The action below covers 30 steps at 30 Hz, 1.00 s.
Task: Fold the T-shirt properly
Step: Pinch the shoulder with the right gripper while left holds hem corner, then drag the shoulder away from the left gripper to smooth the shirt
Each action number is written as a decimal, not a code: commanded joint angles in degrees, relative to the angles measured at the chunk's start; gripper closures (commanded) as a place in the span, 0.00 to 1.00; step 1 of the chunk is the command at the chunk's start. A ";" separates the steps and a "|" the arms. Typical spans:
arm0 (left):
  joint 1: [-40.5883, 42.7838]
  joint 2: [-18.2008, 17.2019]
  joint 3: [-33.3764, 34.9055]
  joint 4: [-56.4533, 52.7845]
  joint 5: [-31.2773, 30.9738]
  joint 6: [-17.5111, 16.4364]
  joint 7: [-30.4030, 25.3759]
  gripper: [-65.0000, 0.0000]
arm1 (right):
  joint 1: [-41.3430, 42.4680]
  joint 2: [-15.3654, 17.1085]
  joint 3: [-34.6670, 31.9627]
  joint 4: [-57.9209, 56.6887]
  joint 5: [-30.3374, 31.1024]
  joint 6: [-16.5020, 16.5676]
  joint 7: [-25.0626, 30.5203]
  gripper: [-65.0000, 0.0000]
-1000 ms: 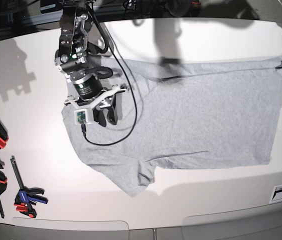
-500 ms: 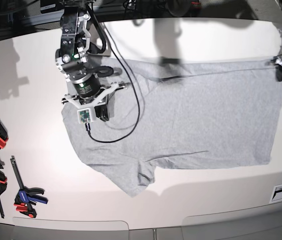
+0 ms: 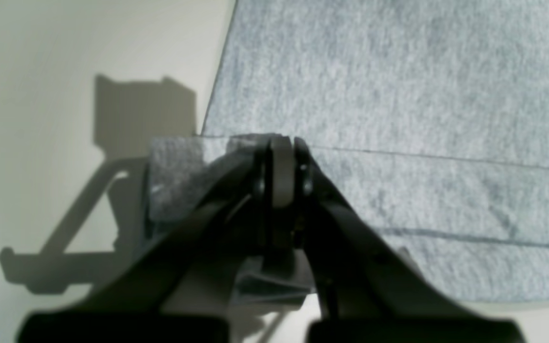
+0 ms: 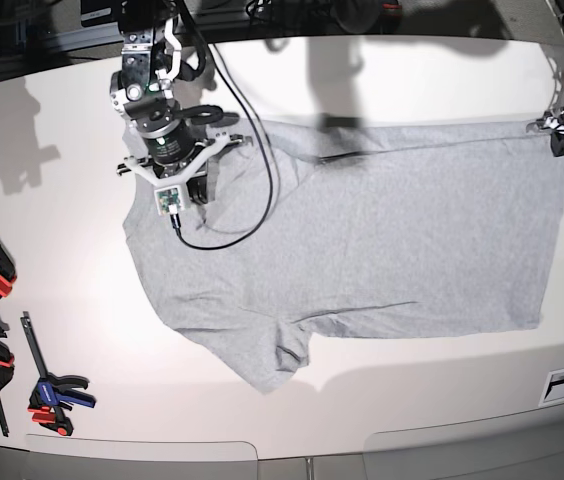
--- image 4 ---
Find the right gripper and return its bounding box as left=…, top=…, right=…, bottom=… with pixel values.
left=115, top=119, right=254, bottom=207

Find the black camera cable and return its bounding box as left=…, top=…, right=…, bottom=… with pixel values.
left=169, top=0, right=281, bottom=251

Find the grey T-shirt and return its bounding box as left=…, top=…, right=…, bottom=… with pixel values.
left=123, top=123, right=564, bottom=393

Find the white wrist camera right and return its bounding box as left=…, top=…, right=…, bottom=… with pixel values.
left=154, top=184, right=191, bottom=216

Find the blue bar clamp on table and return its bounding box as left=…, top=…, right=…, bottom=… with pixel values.
left=20, top=312, right=96, bottom=437

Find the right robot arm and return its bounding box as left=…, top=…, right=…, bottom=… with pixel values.
left=109, top=1, right=245, bottom=215

